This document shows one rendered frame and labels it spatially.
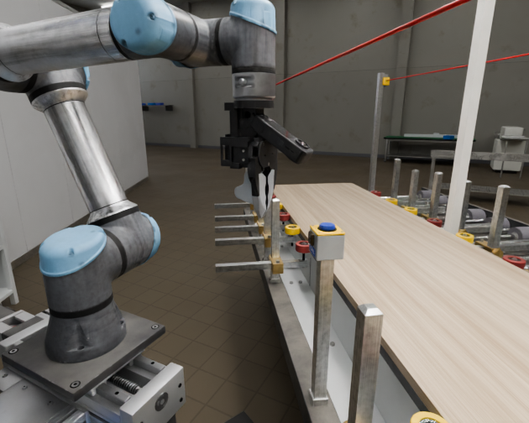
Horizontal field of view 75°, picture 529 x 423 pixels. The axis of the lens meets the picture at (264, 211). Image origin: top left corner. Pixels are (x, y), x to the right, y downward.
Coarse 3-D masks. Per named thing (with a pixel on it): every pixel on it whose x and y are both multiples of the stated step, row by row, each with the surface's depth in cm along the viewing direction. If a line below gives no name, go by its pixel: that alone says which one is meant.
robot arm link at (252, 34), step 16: (240, 0) 54; (256, 0) 54; (240, 16) 54; (256, 16) 54; (272, 16) 56; (224, 32) 56; (240, 32) 55; (256, 32) 55; (272, 32) 56; (224, 48) 57; (240, 48) 56; (256, 48) 55; (272, 48) 57; (240, 64) 56; (256, 64) 56; (272, 64) 58
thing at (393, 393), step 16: (288, 224) 231; (304, 240) 190; (304, 272) 193; (336, 288) 141; (336, 304) 142; (336, 320) 142; (352, 320) 125; (352, 336) 126; (352, 352) 126; (384, 352) 101; (384, 368) 102; (384, 384) 102; (400, 384) 93; (384, 400) 102; (400, 400) 93; (416, 400) 85; (384, 416) 103; (400, 416) 93
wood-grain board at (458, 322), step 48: (288, 192) 269; (336, 192) 269; (384, 240) 168; (432, 240) 168; (384, 288) 122; (432, 288) 122; (480, 288) 122; (528, 288) 122; (384, 336) 96; (432, 336) 96; (480, 336) 96; (528, 336) 96; (432, 384) 79; (480, 384) 79; (528, 384) 79
